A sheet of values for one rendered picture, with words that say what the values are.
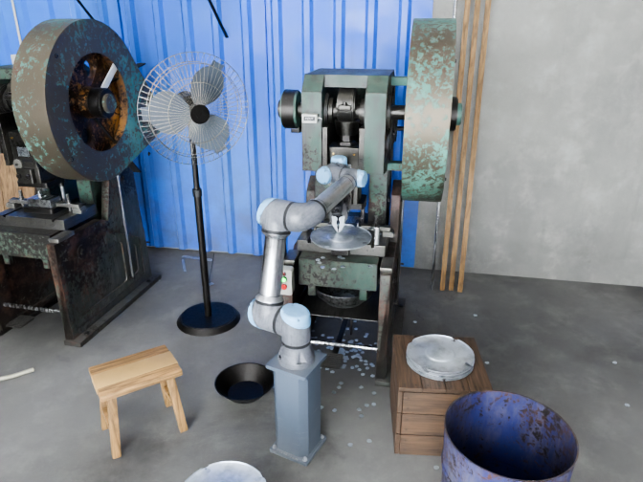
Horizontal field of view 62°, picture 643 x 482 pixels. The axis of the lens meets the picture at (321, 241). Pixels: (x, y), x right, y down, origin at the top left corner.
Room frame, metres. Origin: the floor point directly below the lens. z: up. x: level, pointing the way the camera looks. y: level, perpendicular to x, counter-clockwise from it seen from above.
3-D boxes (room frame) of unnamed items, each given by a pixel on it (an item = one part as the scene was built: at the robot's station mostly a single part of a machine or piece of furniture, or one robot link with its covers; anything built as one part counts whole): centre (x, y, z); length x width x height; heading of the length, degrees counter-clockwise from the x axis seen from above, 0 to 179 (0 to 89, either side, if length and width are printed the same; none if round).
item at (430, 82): (2.65, -0.47, 1.33); 1.03 x 0.28 x 0.82; 169
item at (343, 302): (2.61, -0.12, 0.36); 0.34 x 0.34 x 0.10
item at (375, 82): (2.75, -0.15, 0.83); 0.79 x 0.43 x 1.34; 169
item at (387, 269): (2.70, -0.41, 0.45); 0.92 x 0.12 x 0.90; 169
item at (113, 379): (1.94, 0.81, 0.16); 0.34 x 0.24 x 0.34; 123
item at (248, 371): (2.20, 0.38, 0.04); 0.30 x 0.30 x 0.07
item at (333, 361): (2.48, -0.10, 0.14); 0.59 x 0.10 x 0.05; 169
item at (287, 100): (2.68, 0.12, 1.31); 0.22 x 0.12 x 0.22; 169
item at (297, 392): (1.84, 0.10, 0.23); 0.19 x 0.19 x 0.45; 62
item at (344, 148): (2.57, -0.12, 1.04); 0.17 x 0.15 x 0.30; 169
